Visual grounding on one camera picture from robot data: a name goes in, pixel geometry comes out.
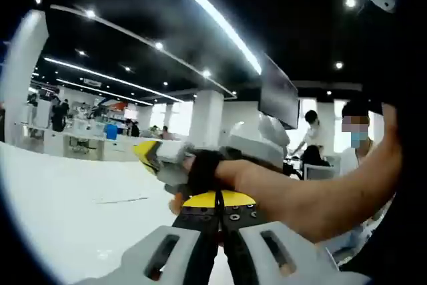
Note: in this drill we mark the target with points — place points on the large white pillar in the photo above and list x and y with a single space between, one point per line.
26 74

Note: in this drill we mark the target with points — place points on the white hanging sign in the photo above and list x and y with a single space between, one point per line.
92 82

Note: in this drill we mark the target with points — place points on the white monitor back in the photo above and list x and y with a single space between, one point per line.
320 172

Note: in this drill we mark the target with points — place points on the blue box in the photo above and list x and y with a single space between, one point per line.
111 131

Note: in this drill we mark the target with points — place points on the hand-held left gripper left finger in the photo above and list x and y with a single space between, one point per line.
150 258

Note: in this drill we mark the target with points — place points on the hanging dark screen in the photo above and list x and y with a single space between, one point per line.
278 98

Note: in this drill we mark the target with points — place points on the red orange wall banner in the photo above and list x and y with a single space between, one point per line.
115 104

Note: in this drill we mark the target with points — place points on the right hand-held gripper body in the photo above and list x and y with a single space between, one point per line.
257 138

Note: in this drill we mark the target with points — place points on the slim white pillar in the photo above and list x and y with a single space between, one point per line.
206 118

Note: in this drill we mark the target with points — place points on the person with face mask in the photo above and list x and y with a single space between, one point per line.
410 171

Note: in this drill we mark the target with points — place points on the long ceiling light strip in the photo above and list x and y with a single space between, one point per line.
110 79
213 14

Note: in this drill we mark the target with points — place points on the person's right hand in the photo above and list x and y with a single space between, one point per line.
203 171

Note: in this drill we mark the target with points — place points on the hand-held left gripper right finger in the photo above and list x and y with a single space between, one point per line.
300 265

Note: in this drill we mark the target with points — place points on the row of white desks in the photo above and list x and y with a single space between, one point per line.
86 146

